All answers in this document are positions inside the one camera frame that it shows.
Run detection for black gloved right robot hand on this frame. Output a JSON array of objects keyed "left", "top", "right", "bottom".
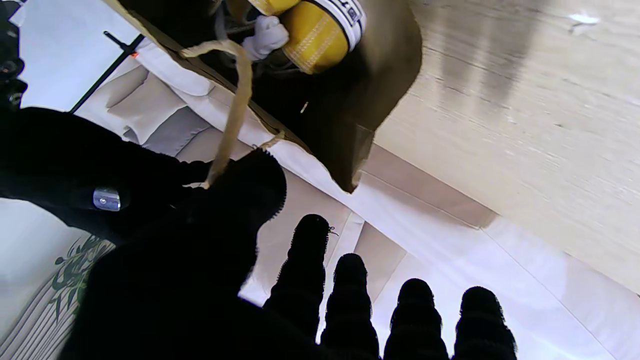
[{"left": 0, "top": 107, "right": 287, "bottom": 246}]

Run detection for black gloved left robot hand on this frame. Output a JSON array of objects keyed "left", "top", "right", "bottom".
[{"left": 65, "top": 214, "right": 518, "bottom": 360}]

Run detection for yellow canvas sneaker white laces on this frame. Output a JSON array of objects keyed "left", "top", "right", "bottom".
[
  {"left": 225, "top": 0, "right": 301, "bottom": 17},
  {"left": 242, "top": 0, "right": 368, "bottom": 75}
]

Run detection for brown paper bag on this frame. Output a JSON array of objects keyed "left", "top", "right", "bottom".
[{"left": 102, "top": 0, "right": 423, "bottom": 193}]

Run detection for green leafy houseplant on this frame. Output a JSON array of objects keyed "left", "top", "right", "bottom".
[{"left": 50, "top": 235, "right": 113, "bottom": 321}]

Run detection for beige drape curtain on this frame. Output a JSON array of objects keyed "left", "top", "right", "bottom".
[{"left": 0, "top": 240, "right": 116, "bottom": 360}]

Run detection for beige sectional sofa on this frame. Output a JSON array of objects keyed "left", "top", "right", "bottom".
[{"left": 75, "top": 37, "right": 640, "bottom": 360}]

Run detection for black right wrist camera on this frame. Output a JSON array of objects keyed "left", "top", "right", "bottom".
[{"left": 0, "top": 0, "right": 28, "bottom": 108}]

